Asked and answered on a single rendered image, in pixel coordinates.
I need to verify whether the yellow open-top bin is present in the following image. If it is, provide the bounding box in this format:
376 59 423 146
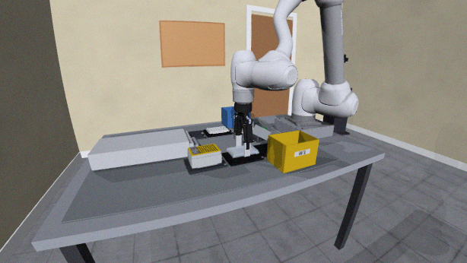
267 130 319 173

